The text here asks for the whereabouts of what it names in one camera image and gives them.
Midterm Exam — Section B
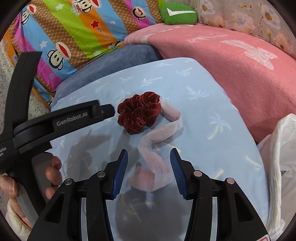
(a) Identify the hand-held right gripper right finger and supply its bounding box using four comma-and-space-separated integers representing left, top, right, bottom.
170, 148, 270, 241

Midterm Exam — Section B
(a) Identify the green plush cushion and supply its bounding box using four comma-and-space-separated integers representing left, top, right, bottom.
160, 2, 198, 25

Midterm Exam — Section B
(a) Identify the blue-grey cushion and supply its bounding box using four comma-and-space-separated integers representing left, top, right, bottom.
50, 44, 162, 109

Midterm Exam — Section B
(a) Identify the person's left hand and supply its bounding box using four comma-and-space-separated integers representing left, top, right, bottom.
0, 156, 63, 229

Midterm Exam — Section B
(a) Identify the pink blanket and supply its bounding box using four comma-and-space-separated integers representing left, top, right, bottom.
124, 23, 296, 143

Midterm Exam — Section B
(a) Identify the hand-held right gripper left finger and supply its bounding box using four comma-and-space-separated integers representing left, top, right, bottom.
27, 149, 129, 241

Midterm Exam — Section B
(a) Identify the dark red velvet scrunchie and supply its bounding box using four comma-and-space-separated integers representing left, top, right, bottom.
117, 91, 162, 134

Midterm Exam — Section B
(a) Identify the speckled white bed sheet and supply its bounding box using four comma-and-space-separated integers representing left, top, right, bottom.
0, 38, 55, 130

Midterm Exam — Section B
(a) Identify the pink gauze strip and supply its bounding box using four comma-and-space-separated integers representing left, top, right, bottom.
127, 97, 183, 192

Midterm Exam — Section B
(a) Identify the floral beige quilt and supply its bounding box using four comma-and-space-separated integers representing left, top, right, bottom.
192, 0, 294, 59

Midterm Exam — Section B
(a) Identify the striped cartoon monkey quilt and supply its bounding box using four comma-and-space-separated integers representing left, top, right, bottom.
5, 0, 166, 108

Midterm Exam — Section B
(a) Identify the white plastic bag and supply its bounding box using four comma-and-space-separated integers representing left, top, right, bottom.
257, 113, 296, 241

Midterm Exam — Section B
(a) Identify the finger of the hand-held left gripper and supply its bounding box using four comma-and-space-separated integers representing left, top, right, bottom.
13, 100, 115, 141
17, 138, 53, 154

